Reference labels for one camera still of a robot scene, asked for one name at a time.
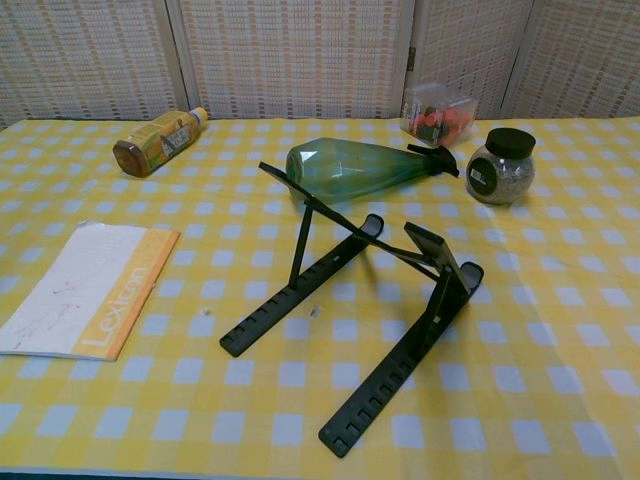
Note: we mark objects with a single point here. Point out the yellow white checkered tablecloth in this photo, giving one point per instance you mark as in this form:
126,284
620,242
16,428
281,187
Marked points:
500,350

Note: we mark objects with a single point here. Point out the black folding stand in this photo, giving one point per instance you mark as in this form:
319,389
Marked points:
385,385

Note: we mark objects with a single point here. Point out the woven folding room screen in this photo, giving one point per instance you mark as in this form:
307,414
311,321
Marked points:
300,60

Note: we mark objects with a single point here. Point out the brass screen hinge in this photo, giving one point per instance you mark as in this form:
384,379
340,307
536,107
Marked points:
412,58

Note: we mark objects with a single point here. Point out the clear box with red clips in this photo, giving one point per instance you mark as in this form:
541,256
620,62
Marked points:
440,120

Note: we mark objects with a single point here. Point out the green plastic spray bottle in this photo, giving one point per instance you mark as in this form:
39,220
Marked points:
340,170

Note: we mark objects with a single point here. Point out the glass jar with black lid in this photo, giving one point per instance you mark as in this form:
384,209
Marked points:
505,175

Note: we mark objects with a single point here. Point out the amber tea bottle yellow label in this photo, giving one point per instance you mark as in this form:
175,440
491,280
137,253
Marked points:
155,145

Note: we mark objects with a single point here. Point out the white yellow Lexicon notebook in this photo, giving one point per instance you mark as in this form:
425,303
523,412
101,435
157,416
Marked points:
75,290

